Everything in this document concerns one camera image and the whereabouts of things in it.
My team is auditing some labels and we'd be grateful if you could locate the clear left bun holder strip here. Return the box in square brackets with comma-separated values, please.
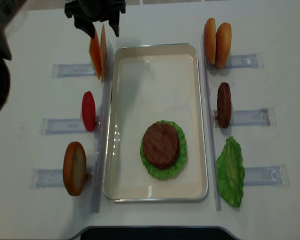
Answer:
[31, 166, 94, 189]

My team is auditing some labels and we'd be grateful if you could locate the clear bun holder strip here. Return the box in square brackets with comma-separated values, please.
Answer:
[31, 166, 94, 189]
[206, 52, 265, 71]

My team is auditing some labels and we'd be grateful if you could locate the clear tomato holder strip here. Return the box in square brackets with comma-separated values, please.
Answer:
[39, 118, 89, 136]

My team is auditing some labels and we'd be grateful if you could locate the cream rectangular serving tray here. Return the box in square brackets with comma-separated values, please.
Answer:
[103, 43, 208, 202]

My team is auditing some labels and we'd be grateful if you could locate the sesame bun slice near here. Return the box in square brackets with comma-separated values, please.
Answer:
[215, 22, 232, 69]

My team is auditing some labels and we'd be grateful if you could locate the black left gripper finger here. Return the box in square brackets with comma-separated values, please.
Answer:
[74, 21, 95, 39]
[108, 12, 120, 37]

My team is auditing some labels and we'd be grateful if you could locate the clear cheese holder strip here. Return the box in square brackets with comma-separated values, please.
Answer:
[51, 63, 96, 78]

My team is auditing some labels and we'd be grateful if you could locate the sesame bun slice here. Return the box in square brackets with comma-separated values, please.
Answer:
[215, 22, 232, 69]
[203, 18, 216, 65]

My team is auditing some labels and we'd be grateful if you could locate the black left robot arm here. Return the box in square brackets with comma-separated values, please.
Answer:
[0, 0, 126, 111]

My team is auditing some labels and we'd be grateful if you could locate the green lettuce leaf on burger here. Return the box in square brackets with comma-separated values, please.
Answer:
[140, 120, 187, 180]

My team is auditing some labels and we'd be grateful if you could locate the red tomato slice standing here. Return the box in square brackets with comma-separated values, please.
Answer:
[81, 91, 96, 132]

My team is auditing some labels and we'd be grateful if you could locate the clear lettuce holder strip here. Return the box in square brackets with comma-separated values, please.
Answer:
[244, 164, 290, 186]

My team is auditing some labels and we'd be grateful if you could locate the brown meat patty standing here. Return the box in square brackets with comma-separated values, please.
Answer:
[217, 82, 232, 129]

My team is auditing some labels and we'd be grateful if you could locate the clear right bun holder strip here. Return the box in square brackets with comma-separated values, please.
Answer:
[206, 52, 265, 71]

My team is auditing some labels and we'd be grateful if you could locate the sesame bun slice far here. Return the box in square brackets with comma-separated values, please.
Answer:
[203, 18, 216, 65]

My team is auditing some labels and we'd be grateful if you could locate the clear patty holder strip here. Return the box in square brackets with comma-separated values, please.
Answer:
[212, 107, 277, 127]

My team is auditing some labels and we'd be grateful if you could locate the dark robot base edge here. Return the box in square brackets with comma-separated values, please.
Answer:
[71, 226, 238, 240]

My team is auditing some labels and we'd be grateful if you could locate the brown meat patty on burger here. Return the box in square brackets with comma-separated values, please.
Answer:
[142, 122, 180, 170]

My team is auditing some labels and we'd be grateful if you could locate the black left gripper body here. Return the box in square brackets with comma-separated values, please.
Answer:
[64, 0, 126, 22]

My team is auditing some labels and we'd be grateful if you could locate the bun top slice standing left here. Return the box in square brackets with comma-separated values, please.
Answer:
[62, 141, 87, 196]

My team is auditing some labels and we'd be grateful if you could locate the green lettuce leaf standing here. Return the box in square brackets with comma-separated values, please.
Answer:
[216, 136, 245, 208]

